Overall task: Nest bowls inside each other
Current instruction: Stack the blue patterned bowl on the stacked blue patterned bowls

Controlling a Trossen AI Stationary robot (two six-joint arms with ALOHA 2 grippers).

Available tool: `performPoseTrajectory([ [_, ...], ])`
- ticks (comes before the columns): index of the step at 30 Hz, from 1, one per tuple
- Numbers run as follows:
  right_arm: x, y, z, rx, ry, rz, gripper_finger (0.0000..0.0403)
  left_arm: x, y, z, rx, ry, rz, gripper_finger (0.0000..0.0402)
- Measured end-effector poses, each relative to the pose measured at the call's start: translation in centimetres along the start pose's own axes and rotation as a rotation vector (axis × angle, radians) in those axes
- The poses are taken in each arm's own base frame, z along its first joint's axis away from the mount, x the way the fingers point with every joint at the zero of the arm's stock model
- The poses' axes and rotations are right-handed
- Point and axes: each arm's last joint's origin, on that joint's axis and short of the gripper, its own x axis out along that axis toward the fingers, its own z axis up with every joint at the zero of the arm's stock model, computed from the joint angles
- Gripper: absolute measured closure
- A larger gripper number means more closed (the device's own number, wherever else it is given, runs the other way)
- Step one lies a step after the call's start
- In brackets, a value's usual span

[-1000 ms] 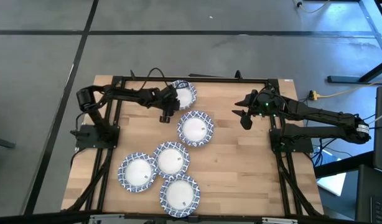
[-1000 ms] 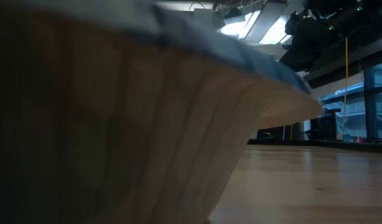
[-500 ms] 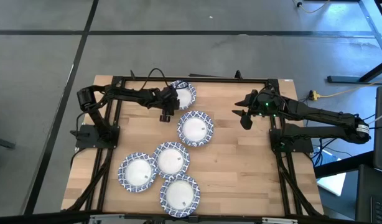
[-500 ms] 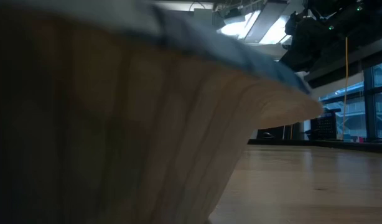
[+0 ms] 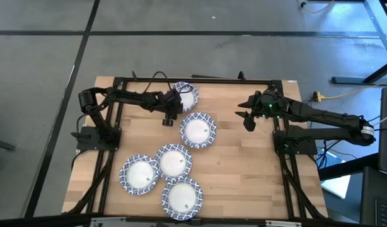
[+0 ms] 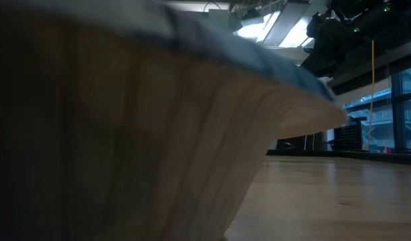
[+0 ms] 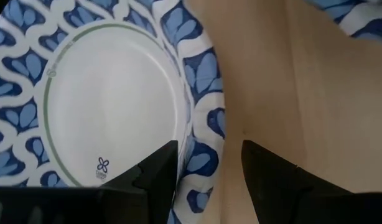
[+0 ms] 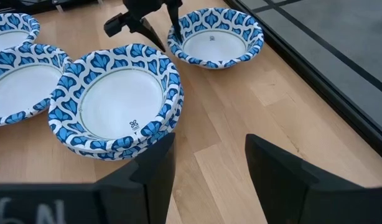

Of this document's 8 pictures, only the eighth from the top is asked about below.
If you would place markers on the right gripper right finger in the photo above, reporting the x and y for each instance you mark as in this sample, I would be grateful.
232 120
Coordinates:
296 193

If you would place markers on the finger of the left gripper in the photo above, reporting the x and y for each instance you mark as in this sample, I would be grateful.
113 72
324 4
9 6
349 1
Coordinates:
146 28
176 21

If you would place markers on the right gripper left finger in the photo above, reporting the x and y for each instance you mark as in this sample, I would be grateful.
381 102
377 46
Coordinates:
141 193

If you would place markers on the blue patterned paper bowl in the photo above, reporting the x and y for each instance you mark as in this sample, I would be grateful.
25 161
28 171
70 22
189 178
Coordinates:
116 157
161 134
216 46
7 39
20 90
119 102

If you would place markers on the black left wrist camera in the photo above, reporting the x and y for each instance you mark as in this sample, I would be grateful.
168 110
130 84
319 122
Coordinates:
114 26

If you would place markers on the black aluminium extrusion frame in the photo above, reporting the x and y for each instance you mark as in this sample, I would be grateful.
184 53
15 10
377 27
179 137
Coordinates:
352 105

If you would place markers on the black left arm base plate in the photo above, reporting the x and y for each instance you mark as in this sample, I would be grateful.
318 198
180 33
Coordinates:
23 5

